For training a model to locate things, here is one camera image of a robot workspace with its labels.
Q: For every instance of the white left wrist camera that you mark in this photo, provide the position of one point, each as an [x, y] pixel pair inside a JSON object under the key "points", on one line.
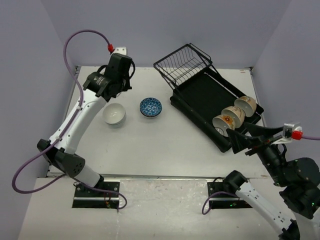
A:
{"points": [[120, 50]]}

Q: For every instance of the beige floral bowl back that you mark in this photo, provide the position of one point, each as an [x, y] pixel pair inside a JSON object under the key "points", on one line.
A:
{"points": [[247, 104]]}

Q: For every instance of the red patterned white bowl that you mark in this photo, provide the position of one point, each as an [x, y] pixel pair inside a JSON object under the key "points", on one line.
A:
{"points": [[150, 107]]}

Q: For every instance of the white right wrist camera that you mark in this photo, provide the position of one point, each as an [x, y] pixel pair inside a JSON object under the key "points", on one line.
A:
{"points": [[291, 131]]}

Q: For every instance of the orange flower beige bowl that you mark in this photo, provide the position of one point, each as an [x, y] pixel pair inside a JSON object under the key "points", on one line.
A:
{"points": [[223, 122]]}

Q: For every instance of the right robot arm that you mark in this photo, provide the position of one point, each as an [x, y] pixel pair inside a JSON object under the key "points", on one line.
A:
{"points": [[299, 180]]}

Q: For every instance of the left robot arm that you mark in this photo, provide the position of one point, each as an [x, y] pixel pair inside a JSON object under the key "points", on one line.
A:
{"points": [[100, 86]]}

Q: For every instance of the black wire dish rack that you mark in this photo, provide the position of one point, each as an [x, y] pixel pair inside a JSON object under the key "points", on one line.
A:
{"points": [[199, 90]]}

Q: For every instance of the light blue ribbed bowl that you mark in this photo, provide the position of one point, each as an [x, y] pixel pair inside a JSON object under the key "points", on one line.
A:
{"points": [[117, 125], [113, 108]]}

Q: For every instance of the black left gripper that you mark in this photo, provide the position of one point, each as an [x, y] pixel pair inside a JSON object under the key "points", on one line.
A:
{"points": [[127, 85]]}

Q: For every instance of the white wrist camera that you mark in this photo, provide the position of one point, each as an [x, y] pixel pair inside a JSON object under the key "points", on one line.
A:
{"points": [[120, 50], [291, 131]]}

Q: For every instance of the beige leaf pattern bowl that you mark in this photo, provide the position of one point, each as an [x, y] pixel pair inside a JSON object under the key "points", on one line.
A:
{"points": [[236, 113]]}

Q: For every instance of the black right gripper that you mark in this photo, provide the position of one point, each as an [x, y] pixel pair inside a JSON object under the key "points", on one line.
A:
{"points": [[239, 141]]}

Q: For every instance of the light blue ribbed bowl front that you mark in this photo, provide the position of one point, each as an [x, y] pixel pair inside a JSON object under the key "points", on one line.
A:
{"points": [[113, 108]]}

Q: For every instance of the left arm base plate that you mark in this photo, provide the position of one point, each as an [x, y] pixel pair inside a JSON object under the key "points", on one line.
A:
{"points": [[86, 198]]}

